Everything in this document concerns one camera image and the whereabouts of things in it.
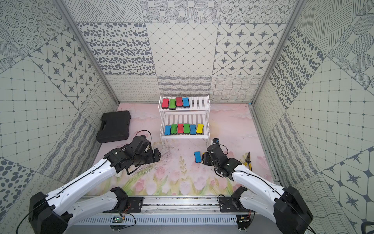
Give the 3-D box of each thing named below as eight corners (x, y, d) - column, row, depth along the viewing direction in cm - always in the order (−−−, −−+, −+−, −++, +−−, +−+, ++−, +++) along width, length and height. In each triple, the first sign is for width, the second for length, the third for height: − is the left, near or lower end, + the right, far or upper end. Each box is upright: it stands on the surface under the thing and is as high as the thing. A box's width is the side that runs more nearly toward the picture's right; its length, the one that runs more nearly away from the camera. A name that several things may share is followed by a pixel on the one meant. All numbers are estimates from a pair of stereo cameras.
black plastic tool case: (99, 144, 98) (94, 138, 93) (106, 118, 113) (102, 112, 108) (129, 139, 100) (125, 134, 95) (132, 115, 115) (129, 109, 110)
